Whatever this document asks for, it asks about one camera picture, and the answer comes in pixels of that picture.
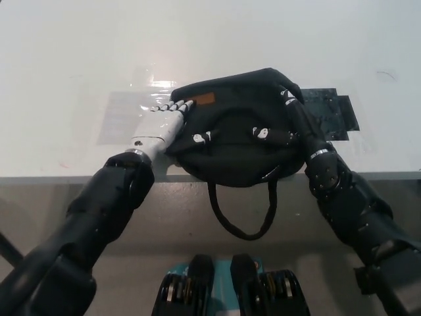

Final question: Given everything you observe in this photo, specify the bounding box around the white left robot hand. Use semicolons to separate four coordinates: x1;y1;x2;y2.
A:
131;99;218;157

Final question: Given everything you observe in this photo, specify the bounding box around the robot legs and base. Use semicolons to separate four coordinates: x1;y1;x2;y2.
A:
159;252;312;316

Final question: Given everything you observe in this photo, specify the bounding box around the dark tape patch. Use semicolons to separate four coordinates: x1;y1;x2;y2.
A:
299;87;362;143

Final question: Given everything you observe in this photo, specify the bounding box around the black soft travel bag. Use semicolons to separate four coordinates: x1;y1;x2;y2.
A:
165;67;306;240

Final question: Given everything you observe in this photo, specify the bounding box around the black table leg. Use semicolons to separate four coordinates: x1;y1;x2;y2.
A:
0;231;26;266

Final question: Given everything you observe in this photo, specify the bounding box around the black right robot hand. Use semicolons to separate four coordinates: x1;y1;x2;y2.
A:
251;84;330;157

